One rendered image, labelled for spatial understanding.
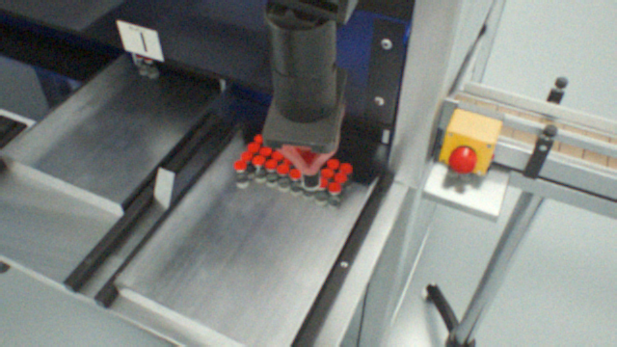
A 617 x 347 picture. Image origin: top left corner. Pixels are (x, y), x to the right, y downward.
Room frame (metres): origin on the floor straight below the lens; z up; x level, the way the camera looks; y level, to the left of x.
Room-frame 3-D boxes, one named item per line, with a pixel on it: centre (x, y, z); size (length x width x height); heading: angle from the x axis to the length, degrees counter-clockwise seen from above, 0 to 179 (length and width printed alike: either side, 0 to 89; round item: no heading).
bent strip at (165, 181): (0.49, 0.26, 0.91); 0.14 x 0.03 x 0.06; 154
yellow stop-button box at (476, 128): (0.57, -0.24, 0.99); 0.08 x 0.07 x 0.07; 155
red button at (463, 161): (0.53, -0.23, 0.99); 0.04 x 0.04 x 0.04; 65
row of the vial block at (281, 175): (0.56, 0.03, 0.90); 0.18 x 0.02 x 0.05; 64
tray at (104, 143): (0.71, 0.34, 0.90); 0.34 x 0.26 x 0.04; 155
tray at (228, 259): (0.47, 0.08, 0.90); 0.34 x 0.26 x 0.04; 154
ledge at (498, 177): (0.60, -0.28, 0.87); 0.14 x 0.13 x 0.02; 155
